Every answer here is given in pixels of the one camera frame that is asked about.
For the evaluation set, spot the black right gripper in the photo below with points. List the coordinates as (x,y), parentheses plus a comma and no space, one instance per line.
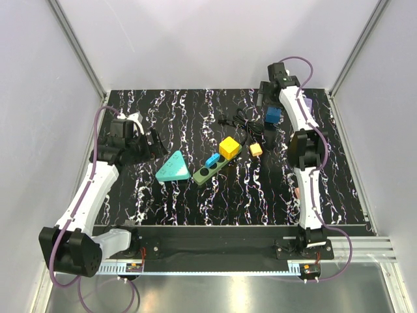
(264,89)

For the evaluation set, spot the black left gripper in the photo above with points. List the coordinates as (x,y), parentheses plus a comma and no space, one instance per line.
(160,150)

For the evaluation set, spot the teal triangular power strip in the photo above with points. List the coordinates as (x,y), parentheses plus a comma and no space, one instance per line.
(174,169)

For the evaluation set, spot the green power strip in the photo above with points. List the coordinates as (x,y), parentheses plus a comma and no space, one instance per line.
(204,174)

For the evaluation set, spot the light blue plug adapter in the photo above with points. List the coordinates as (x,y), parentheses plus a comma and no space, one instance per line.
(212,160)

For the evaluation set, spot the yellow cube plug adapter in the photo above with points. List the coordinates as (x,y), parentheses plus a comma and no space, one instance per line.
(228,148)

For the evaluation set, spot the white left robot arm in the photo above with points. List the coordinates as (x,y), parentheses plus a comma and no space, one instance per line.
(70,246)

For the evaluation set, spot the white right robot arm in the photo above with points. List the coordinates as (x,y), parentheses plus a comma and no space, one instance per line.
(307,154)

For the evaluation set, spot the small orange plug adapter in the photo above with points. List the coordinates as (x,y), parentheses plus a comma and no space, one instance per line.
(256,150)

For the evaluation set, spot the dark blue cube adapter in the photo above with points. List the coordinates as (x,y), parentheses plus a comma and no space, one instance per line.
(273,115)

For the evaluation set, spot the purple power strip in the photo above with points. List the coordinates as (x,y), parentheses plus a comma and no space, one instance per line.
(309,104)

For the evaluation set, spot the black marbled table mat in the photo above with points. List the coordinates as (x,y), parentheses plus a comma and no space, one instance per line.
(249,190)

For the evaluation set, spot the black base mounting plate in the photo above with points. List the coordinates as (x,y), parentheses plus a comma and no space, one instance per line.
(185,250)

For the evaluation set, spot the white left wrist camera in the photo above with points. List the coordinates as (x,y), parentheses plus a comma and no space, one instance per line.
(136,118)

